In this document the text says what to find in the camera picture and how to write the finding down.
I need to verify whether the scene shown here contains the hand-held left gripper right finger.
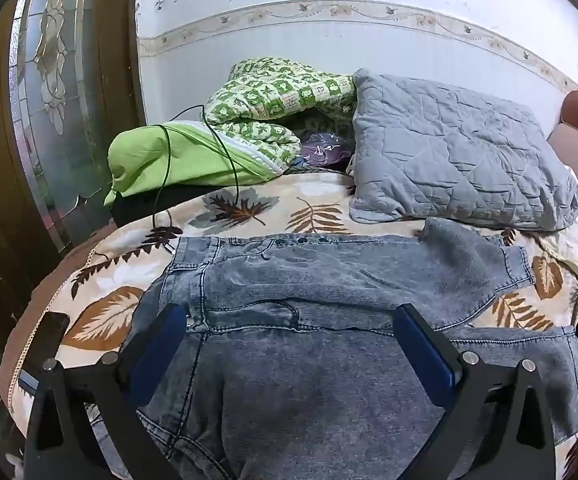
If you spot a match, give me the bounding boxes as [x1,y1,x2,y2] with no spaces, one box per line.
[391,303,557,480]

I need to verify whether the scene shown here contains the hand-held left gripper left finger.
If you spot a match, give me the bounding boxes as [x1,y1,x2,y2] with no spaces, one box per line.
[23,303,188,480]

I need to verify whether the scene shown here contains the blue denim pants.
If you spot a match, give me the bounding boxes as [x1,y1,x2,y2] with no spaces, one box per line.
[86,217,578,480]

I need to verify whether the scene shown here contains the leaf print blanket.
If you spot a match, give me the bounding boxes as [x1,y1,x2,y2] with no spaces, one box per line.
[0,170,578,480]

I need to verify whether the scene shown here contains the cream cloth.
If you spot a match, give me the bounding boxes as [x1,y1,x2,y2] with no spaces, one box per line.
[536,167,578,283]

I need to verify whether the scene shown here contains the black phone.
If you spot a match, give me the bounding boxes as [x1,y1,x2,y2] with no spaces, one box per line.
[38,312,71,363]

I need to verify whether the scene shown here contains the brown mattress edge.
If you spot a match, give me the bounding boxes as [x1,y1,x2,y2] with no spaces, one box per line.
[0,227,120,411]

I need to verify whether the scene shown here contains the lime green pillow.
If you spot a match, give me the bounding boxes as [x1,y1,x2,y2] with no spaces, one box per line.
[104,121,272,207]

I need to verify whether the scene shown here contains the grey quilted pillow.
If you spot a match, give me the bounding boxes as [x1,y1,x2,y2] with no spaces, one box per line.
[349,68,578,232]

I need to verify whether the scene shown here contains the purple printed cloth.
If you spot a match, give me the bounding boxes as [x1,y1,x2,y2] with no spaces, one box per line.
[294,132,355,168]

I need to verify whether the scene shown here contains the green patterned quilt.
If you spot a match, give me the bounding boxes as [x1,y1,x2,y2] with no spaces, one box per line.
[200,57,357,167]

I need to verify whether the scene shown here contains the wooden door with stained glass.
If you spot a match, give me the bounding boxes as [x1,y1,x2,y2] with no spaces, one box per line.
[0,0,142,361]

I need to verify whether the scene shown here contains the black cable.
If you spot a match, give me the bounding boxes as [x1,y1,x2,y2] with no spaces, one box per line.
[152,105,241,233]

